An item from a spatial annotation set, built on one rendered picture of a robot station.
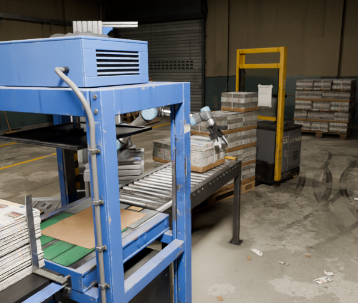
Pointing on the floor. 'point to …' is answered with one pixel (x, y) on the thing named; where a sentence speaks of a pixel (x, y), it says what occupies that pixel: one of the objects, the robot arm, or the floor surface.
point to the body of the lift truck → (269, 133)
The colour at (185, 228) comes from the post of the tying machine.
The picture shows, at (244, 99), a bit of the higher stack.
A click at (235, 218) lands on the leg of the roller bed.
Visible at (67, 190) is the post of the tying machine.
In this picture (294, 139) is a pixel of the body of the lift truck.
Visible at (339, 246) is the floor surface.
